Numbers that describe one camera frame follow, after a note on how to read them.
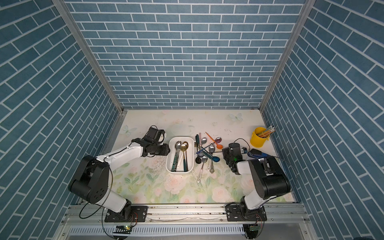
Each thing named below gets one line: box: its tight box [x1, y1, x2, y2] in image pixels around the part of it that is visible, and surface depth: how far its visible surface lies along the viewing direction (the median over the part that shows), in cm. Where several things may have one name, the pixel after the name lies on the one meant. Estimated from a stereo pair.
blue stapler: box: [247, 148, 269, 159], surface depth 95 cm
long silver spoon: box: [197, 156, 208, 183], surface depth 93 cm
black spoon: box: [195, 134, 202, 164], surface depth 96 cm
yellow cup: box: [250, 126, 270, 148], surface depth 98 cm
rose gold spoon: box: [183, 141, 189, 172], surface depth 99 cm
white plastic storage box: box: [165, 136, 195, 174], surface depth 96 cm
